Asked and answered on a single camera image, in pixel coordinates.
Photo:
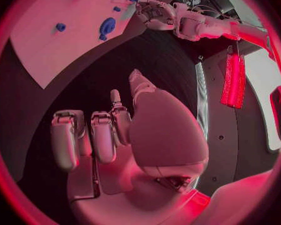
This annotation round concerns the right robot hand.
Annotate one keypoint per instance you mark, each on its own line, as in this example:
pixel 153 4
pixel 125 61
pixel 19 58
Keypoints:
pixel 164 135

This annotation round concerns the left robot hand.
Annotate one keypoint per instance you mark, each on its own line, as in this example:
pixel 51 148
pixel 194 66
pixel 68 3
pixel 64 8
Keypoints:
pixel 159 13

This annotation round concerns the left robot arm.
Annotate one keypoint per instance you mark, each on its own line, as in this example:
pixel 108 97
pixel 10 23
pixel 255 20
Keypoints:
pixel 213 27

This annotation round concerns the white task board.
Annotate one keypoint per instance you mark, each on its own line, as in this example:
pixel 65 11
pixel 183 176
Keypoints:
pixel 67 46

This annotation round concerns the small blue peg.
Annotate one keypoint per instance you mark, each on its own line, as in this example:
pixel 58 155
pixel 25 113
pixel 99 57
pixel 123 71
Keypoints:
pixel 117 9

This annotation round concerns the blue gear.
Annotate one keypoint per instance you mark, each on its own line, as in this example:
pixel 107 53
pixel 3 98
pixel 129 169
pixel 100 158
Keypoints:
pixel 107 26

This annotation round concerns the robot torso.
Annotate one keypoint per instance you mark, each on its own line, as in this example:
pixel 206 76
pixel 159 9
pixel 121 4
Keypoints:
pixel 248 135

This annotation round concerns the glowing light bar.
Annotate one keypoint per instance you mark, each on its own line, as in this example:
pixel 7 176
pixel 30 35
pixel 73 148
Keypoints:
pixel 233 82

